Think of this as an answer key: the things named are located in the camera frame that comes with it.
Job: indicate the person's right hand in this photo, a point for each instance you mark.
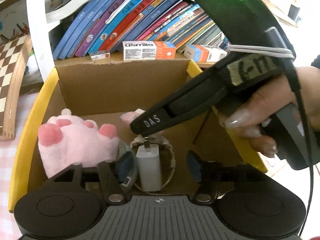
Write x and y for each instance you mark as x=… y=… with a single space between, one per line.
x=266 y=101

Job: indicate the pink plush paw toy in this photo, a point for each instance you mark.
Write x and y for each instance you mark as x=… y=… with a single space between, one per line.
x=67 y=139

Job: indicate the small white red box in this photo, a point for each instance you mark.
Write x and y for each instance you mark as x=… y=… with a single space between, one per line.
x=99 y=55

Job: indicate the wooden chessboard box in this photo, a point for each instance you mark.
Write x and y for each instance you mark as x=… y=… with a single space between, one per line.
x=14 y=57

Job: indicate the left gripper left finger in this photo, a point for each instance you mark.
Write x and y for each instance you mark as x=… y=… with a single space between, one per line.
x=112 y=192

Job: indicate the white orange toothpaste box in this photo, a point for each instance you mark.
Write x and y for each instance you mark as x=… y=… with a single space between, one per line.
x=148 y=50

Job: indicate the yellow cardboard box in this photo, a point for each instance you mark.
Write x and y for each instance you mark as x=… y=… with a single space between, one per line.
x=102 y=92

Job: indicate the white charger adapter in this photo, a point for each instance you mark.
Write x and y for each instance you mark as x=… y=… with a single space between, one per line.
x=149 y=166

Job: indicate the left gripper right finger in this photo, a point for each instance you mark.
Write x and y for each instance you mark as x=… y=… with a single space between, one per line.
x=203 y=173

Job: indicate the row of leaning books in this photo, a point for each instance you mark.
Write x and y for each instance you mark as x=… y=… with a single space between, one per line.
x=108 y=24

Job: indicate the small orange white box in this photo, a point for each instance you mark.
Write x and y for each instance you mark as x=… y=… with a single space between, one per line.
x=201 y=54

